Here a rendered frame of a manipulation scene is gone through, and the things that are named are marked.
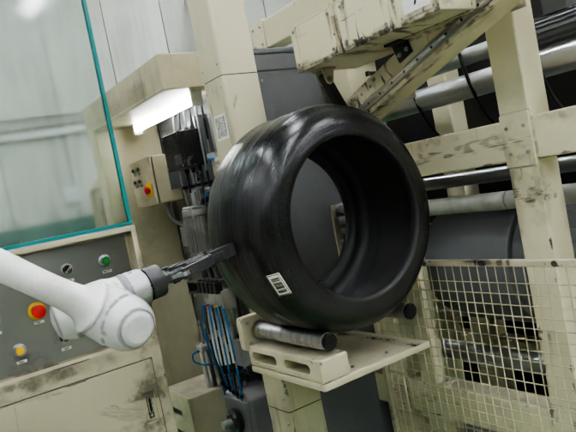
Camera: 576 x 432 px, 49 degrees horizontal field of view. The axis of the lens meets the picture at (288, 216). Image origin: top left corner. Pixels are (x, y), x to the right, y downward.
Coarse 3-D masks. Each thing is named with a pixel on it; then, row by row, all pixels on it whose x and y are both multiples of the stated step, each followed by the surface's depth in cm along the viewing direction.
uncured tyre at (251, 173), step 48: (240, 144) 166; (288, 144) 152; (336, 144) 191; (384, 144) 166; (240, 192) 152; (288, 192) 149; (384, 192) 192; (240, 240) 151; (288, 240) 149; (384, 240) 193; (240, 288) 162; (336, 288) 191; (384, 288) 165
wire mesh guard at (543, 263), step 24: (432, 264) 187; (456, 264) 179; (480, 264) 172; (504, 264) 166; (528, 264) 160; (552, 264) 154; (456, 288) 182; (480, 288) 175; (552, 312) 157; (408, 336) 203; (480, 336) 178; (504, 336) 171; (408, 360) 206; (432, 360) 196; (504, 408) 176; (552, 408) 163
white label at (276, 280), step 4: (268, 276) 149; (272, 276) 148; (276, 276) 148; (280, 276) 147; (268, 280) 149; (272, 280) 149; (276, 280) 148; (280, 280) 148; (284, 280) 148; (272, 284) 150; (276, 284) 149; (280, 284) 148; (284, 284) 148; (276, 288) 150; (280, 288) 149; (284, 288) 149; (288, 288) 148; (276, 292) 150; (280, 292) 150; (284, 292) 149; (288, 292) 149
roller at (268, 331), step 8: (256, 328) 183; (264, 328) 180; (272, 328) 176; (280, 328) 173; (288, 328) 170; (296, 328) 168; (304, 328) 167; (264, 336) 180; (272, 336) 176; (280, 336) 172; (288, 336) 169; (296, 336) 166; (304, 336) 162; (312, 336) 160; (320, 336) 157; (328, 336) 156; (296, 344) 167; (304, 344) 163; (312, 344) 160; (320, 344) 157; (328, 344) 156; (336, 344) 158
